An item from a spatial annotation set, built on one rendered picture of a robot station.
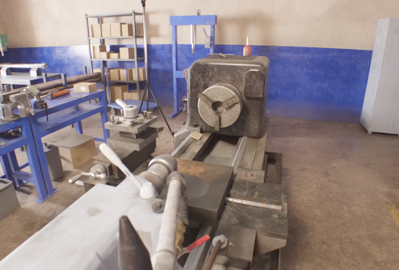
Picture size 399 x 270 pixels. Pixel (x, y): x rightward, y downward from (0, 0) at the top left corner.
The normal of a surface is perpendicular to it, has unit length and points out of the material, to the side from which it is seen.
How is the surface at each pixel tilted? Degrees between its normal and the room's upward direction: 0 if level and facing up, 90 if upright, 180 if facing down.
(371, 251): 0
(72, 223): 0
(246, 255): 0
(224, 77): 90
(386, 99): 90
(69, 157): 90
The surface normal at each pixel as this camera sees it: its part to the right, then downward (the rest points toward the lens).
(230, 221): 0.00, -0.95
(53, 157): 0.87, 0.16
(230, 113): -0.30, 0.31
